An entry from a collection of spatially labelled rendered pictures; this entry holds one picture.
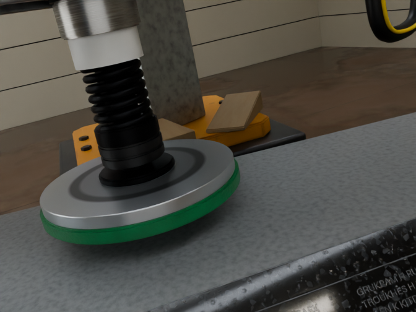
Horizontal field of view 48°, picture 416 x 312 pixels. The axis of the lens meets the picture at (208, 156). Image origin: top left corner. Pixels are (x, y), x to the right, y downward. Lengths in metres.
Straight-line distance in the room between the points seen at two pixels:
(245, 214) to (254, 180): 0.09
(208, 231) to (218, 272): 0.08
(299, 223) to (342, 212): 0.05
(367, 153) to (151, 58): 0.71
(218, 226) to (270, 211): 0.06
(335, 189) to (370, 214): 0.07
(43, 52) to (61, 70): 0.32
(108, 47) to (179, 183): 0.15
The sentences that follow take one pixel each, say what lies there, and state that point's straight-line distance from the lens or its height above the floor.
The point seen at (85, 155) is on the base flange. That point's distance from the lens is 1.20.
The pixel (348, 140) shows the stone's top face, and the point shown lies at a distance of 0.67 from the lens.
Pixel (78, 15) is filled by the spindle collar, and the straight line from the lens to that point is 0.45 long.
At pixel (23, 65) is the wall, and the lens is 6.59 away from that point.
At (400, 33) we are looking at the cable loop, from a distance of 0.97.
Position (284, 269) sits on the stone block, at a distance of 0.40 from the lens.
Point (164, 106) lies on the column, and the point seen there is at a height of 0.85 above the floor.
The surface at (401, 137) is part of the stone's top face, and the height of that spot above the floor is 0.87.
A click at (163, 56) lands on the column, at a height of 0.97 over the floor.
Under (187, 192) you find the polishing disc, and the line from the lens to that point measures 0.43.
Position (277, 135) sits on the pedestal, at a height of 0.74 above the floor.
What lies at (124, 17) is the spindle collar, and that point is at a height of 1.08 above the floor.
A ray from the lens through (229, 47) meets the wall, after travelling 7.31.
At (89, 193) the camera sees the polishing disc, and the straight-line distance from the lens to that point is 0.49.
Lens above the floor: 1.08
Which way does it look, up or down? 18 degrees down
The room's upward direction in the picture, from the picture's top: 11 degrees counter-clockwise
